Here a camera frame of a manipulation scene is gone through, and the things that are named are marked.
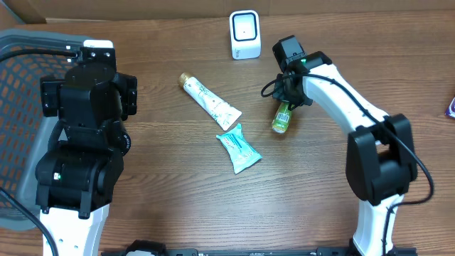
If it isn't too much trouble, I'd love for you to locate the white tube with gold cap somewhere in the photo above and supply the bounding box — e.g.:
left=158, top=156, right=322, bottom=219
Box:
left=178, top=73, right=242, bottom=131

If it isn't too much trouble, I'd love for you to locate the teal wet wipes pack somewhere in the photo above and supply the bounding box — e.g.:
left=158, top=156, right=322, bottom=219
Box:
left=216, top=124, right=262, bottom=174

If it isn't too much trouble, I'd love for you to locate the purple pink sanitary pad pack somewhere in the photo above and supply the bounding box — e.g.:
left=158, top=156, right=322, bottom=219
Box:
left=445, top=97, right=455, bottom=119

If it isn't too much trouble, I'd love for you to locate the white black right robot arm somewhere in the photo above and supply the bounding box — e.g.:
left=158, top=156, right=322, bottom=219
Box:
left=271, top=36, right=417, bottom=255

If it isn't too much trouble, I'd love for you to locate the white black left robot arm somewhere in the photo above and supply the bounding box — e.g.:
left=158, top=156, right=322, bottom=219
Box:
left=36, top=46, right=137, bottom=255

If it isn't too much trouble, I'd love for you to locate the white barcode scanner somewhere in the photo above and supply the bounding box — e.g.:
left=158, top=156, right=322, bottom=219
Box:
left=229, top=10, right=262, bottom=60

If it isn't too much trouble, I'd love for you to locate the grey plastic shopping basket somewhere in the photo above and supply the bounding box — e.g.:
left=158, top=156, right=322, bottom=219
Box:
left=1, top=28, right=91, bottom=231

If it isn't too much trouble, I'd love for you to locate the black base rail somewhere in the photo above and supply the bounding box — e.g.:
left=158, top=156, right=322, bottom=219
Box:
left=101, top=240, right=419, bottom=256

